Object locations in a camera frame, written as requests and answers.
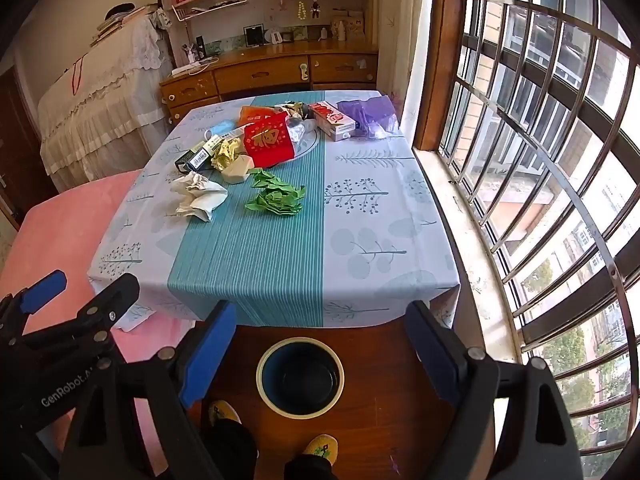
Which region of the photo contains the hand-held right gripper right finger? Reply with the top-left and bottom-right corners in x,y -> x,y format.
404,300 -> 586,480

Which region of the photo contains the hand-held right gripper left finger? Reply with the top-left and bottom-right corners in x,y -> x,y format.
59,301 -> 238,480

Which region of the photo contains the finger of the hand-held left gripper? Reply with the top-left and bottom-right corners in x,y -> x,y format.
10,273 -> 141,361
0,269 -> 68,333

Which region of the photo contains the round waste bin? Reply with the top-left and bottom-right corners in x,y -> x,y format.
256,337 -> 346,418

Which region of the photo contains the green white carton box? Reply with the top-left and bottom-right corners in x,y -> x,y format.
174,135 -> 221,173

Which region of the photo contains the yellow paper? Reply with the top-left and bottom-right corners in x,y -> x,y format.
211,140 -> 244,171

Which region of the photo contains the yellow slipper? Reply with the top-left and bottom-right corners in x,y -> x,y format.
300,434 -> 338,458
207,400 -> 242,428

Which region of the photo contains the pink bed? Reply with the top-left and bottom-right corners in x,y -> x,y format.
0,170 -> 201,476

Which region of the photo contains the person's left leg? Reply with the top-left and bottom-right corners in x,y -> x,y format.
202,417 -> 261,480

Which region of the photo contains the person's leg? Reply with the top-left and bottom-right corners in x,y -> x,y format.
284,452 -> 336,480
202,417 -> 261,480

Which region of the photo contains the white crumpled paper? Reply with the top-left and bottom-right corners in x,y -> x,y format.
169,171 -> 229,223

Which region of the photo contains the tree printed tablecloth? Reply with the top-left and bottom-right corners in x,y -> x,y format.
87,90 -> 461,328

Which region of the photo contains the dark wooden door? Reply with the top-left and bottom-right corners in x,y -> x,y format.
0,67 -> 58,231

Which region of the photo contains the person's right leg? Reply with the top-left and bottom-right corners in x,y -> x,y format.
284,452 -> 336,480

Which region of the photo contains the green crumpled paper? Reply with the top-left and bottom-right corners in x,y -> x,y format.
244,169 -> 307,217

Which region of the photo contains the cream crumpled packet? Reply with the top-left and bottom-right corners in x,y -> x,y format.
221,154 -> 257,184

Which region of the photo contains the blue face mask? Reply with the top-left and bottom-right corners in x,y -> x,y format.
202,119 -> 237,143

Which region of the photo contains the red paper bag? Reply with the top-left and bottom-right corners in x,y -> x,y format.
242,112 -> 296,168

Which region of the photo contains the metal window grille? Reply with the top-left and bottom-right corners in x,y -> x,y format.
440,0 -> 640,461

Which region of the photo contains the orange packet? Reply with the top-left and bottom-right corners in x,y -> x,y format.
236,105 -> 281,126

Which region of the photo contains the white power strip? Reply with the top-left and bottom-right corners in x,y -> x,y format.
172,57 -> 221,77

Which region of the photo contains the clear plastic packet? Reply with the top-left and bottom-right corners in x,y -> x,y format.
286,119 -> 317,146

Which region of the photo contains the purple plastic bag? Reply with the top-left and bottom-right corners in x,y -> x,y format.
336,95 -> 400,139

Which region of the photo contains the black gold crumpled wrapper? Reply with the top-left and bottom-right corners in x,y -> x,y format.
275,102 -> 313,122

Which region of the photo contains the red white box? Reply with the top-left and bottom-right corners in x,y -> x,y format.
307,101 -> 357,142

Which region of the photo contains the wooden desk with drawers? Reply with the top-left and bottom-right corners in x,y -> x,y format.
159,42 -> 380,123

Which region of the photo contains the stack of books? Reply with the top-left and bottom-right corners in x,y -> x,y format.
90,4 -> 161,43

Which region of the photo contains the wooden window frame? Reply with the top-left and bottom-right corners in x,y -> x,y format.
415,0 -> 468,153

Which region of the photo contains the white wire rack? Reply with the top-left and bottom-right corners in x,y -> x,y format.
172,0 -> 251,23

